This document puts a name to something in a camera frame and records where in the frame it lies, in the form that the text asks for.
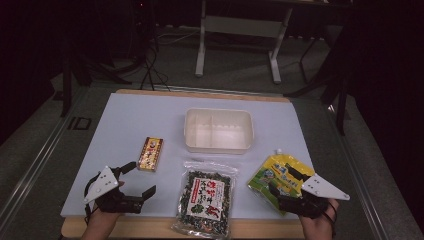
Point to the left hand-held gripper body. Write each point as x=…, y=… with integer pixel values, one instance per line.
x=101, y=186

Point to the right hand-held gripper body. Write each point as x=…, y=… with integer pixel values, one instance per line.
x=321, y=188

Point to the yellow green spout pouch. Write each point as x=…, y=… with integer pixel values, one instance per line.
x=270, y=171

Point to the small yellow red snack box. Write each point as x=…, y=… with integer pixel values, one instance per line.
x=150, y=154

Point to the clear bag of dried seaweed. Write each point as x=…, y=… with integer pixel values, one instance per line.
x=205, y=200

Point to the white plastic container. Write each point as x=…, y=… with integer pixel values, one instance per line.
x=218, y=133

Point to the person's left hand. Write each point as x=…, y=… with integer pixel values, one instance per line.
x=101, y=220

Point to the person's right hand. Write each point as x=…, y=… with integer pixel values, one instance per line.
x=318, y=228

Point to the white table mat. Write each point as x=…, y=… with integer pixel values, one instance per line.
x=133, y=116

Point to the black metal stand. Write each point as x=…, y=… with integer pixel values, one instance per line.
x=340, y=110
x=66, y=90

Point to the aluminium floor rail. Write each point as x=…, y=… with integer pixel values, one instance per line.
x=36, y=160
x=358, y=173

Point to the white metal table frame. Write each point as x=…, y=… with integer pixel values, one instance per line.
x=240, y=26

